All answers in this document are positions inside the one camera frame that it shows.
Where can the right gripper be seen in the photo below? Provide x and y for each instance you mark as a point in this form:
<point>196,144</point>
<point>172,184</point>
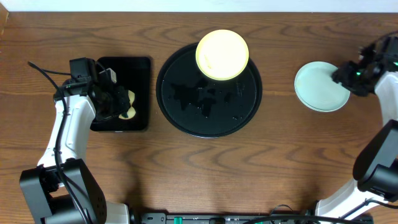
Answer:
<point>339,76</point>

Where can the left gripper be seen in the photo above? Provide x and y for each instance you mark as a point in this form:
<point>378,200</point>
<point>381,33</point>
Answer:
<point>121,100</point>

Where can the round black tray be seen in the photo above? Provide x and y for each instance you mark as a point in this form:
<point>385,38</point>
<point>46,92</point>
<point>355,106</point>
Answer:
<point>201,106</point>

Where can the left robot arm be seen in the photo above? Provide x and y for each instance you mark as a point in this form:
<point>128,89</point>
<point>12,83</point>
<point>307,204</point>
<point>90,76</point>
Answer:
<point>61,189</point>

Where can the black rectangular tray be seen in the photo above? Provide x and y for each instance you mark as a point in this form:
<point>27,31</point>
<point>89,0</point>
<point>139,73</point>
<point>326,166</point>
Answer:
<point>134,74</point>

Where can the yellow plastic plate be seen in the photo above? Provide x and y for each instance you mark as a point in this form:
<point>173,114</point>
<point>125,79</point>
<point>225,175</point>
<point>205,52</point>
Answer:
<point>222,55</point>

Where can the mint plate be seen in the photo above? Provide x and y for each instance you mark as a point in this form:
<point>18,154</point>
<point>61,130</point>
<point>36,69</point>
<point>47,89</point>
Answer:
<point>317,76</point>
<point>323,100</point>

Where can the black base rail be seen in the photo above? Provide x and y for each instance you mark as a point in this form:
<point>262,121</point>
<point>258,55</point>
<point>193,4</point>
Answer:
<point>163,218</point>

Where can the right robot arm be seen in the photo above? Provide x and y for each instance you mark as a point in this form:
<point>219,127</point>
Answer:
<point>375,169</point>

